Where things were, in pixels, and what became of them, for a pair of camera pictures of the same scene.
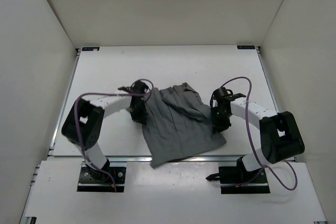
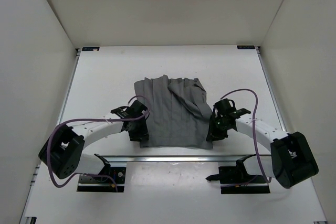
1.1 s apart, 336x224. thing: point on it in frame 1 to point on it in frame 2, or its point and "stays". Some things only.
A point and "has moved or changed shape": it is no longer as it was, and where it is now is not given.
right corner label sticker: [245, 47] stays
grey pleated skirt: [179, 125] has moved or changed shape
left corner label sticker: [90, 49] stays
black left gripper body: [138, 112] to [139, 129]
